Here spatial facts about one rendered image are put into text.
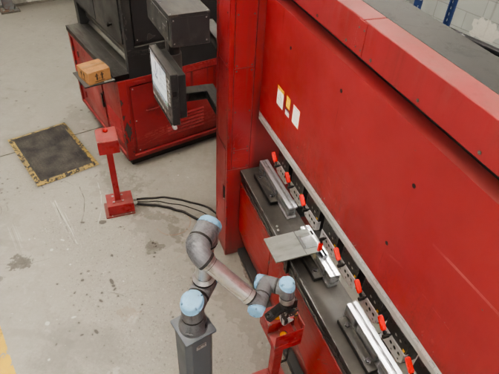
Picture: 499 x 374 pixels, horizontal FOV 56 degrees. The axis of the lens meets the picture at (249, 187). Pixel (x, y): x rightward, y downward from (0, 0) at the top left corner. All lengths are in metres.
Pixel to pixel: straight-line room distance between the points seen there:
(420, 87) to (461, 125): 0.21
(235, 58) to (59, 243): 2.22
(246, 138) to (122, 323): 1.57
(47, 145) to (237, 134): 2.62
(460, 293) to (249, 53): 1.78
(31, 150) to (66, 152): 0.35
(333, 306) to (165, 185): 2.41
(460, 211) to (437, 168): 0.16
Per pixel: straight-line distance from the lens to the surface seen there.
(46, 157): 5.07
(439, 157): 1.62
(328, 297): 2.61
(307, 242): 2.66
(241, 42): 2.78
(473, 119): 1.47
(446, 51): 1.73
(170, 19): 2.78
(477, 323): 1.70
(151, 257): 3.89
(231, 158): 3.20
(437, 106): 1.57
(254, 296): 2.17
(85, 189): 4.60
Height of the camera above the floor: 2.94
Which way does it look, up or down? 41 degrees down
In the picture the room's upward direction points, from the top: 4 degrees clockwise
